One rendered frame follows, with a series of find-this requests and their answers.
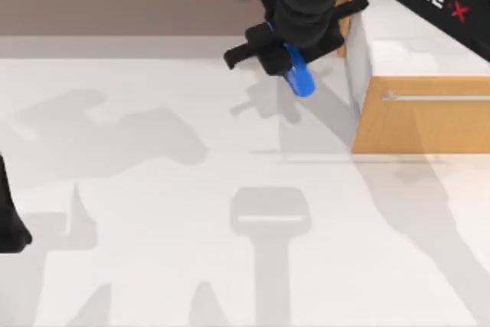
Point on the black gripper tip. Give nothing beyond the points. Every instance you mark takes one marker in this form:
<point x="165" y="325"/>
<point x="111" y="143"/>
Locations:
<point x="9" y="223"/>

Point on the blue stapler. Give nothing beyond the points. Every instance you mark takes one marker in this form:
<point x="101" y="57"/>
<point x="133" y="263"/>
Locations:
<point x="302" y="80"/>

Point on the pale wooden drawer front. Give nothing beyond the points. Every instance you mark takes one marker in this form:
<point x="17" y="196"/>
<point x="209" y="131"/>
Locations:
<point x="421" y="128"/>

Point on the wooden cupboard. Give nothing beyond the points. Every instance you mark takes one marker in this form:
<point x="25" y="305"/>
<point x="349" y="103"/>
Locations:
<point x="115" y="1"/>

